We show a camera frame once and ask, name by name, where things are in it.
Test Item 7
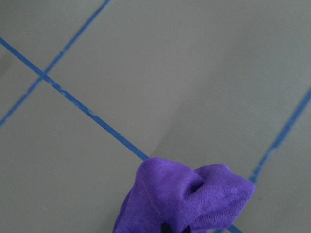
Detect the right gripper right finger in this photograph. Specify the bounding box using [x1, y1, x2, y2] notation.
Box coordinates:
[182, 226, 190, 233]

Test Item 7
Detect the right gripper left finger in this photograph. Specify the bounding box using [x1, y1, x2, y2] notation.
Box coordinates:
[161, 223, 173, 233]

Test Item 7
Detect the purple towel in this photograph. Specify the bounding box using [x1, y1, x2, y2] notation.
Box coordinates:
[113, 157, 255, 233]

